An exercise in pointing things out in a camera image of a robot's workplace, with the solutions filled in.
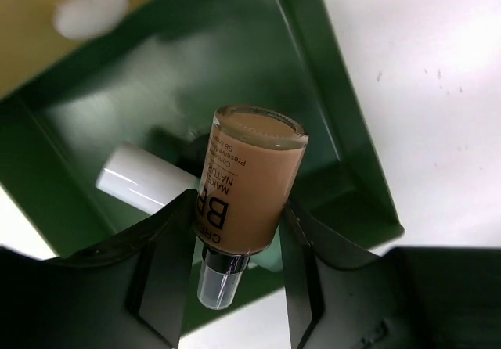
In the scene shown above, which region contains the tan foundation bottle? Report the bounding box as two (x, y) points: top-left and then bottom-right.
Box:
(193, 105), (308, 310)

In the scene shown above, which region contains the green bottom drawer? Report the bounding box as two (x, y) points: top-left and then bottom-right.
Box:
(1, 0), (403, 332)

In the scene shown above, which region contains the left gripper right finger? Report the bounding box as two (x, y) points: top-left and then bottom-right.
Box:
(280, 202), (500, 348)

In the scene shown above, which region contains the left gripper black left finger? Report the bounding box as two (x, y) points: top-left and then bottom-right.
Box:
(1, 190), (196, 348)

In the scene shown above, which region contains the mint green tube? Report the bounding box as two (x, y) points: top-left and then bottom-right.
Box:
(95, 142), (285, 274)

